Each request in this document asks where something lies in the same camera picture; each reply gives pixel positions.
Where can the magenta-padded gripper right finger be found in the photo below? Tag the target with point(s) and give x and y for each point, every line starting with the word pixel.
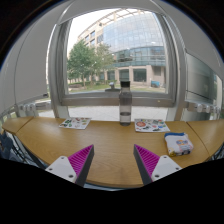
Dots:
pixel 155 166

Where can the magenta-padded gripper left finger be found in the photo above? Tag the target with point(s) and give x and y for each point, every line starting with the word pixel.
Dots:
pixel 71 166

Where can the white cartoon-print towel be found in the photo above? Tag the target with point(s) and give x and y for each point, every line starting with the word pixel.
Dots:
pixel 178 144

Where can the large sticker sheet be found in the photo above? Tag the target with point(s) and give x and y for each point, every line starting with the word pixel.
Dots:
pixel 151 125

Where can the small sticker sheet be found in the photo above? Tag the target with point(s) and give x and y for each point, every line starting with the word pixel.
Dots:
pixel 75 123

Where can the dark chair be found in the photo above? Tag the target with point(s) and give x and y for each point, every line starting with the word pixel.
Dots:
pixel 13 148

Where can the clear grey water bottle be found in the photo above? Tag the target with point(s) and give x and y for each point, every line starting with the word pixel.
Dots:
pixel 125 105

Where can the grey framed window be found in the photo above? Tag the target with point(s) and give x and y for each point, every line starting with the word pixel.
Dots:
pixel 100 99

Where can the frosted side window pane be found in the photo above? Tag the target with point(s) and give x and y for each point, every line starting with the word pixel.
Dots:
pixel 200 80

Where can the green tree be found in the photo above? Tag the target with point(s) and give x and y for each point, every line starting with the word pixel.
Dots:
pixel 86 61

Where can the glass-fronted building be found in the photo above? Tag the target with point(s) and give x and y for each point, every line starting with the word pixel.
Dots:
pixel 136 40

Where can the white wall socket rail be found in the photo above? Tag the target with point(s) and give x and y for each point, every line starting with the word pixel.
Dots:
pixel 203 107
pixel 33 107

